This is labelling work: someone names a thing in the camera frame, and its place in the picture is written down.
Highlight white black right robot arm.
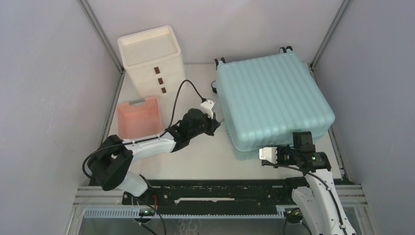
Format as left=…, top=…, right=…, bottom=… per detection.
left=277, top=131, right=356, bottom=235

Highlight white slotted cable duct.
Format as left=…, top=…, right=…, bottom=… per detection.
left=83, top=207, right=287, bottom=219

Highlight white stacked drawer box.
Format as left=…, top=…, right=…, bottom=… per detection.
left=117, top=25, right=185, bottom=97

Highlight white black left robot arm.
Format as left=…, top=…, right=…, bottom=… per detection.
left=83, top=109, right=221, bottom=204

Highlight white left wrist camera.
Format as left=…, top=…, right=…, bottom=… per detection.
left=200, top=99, right=216, bottom=119

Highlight black mounting base plate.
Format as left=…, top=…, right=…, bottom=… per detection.
left=138, top=180, right=293, bottom=206

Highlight pink perforated plastic basket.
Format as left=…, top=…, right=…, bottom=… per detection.
left=116, top=96, right=163, bottom=139

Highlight light blue ribbed suitcase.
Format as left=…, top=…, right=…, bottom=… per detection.
left=214, top=46, right=335, bottom=161

